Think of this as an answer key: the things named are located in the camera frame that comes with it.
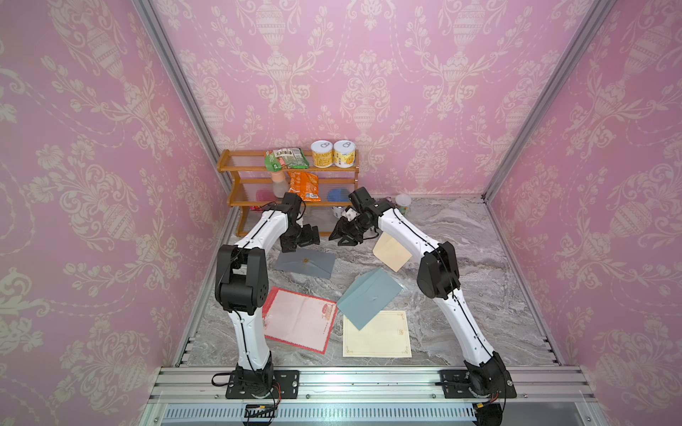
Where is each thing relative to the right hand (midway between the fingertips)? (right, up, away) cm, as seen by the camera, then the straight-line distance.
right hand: (333, 239), depth 94 cm
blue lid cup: (+1, +17, +13) cm, 22 cm away
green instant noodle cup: (+29, +15, +19) cm, 37 cm away
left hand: (-9, -2, +2) cm, 9 cm away
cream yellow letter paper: (+17, -30, -10) cm, 36 cm away
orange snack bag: (-11, +20, +6) cm, 24 cm away
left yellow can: (-3, +29, -6) cm, 30 cm away
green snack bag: (-14, +28, -4) cm, 32 cm away
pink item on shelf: (-28, +16, +11) cm, 34 cm away
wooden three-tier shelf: (-38, +27, +22) cm, 52 cm away
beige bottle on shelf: (-19, +20, +3) cm, 28 cm away
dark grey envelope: (-11, -9, +6) cm, 15 cm away
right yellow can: (+4, +29, -6) cm, 30 cm away
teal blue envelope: (+13, -20, -2) cm, 24 cm away
